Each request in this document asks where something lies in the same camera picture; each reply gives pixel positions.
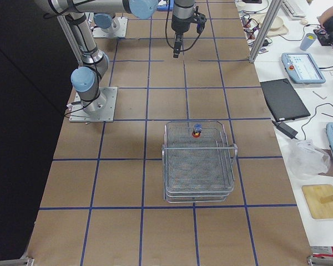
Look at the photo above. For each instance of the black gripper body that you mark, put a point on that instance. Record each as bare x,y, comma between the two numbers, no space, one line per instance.
180,25

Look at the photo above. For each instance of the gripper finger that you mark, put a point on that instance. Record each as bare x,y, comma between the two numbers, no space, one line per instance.
178,41

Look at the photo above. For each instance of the red emergency stop button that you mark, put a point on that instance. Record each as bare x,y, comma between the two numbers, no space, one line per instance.
197,129

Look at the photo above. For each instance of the beige plate on tray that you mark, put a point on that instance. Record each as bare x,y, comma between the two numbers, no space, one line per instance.
277,28

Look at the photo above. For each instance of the black laptop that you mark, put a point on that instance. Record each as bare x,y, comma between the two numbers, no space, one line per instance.
283,101

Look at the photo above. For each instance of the blue cup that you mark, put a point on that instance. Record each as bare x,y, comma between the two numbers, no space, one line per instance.
307,41

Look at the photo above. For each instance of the black power adapter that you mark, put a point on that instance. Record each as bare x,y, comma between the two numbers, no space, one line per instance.
285,129

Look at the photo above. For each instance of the clear plastic bag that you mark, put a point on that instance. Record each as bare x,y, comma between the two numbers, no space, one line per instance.
304,160

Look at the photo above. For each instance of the wooden board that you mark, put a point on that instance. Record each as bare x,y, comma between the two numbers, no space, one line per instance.
319,199

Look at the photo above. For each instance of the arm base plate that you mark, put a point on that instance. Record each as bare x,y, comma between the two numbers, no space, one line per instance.
120,33
100,110

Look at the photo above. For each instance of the aluminium frame post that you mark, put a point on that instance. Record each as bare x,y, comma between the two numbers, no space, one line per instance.
266,24

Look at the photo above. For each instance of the wire mesh shelf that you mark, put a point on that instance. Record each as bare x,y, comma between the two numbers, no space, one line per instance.
197,169

